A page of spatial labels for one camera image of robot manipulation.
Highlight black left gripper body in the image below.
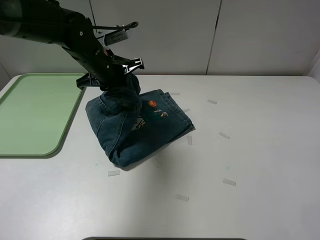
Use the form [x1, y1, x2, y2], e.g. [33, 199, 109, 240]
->
[67, 37, 126, 88]

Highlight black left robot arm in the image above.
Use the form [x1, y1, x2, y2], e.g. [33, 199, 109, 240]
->
[0, 0, 144, 91]

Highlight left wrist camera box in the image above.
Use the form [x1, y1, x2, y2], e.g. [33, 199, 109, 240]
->
[94, 29, 130, 47]

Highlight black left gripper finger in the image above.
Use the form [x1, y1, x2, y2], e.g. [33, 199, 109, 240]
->
[76, 73, 100, 88]
[112, 56, 145, 75]

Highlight light green plastic tray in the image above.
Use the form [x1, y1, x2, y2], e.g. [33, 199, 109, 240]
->
[0, 73, 83, 157]

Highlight children's blue denim shorts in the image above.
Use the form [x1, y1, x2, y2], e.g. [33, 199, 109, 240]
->
[85, 74, 195, 168]

